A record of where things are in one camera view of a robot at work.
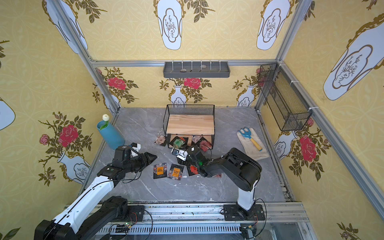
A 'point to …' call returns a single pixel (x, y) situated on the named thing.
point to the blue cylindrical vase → (109, 134)
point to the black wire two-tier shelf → (187, 125)
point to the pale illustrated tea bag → (195, 138)
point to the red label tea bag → (192, 170)
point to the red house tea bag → (218, 175)
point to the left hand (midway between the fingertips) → (153, 158)
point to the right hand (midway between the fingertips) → (177, 151)
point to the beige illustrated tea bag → (160, 140)
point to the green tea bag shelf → (178, 143)
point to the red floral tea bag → (204, 145)
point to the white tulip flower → (105, 117)
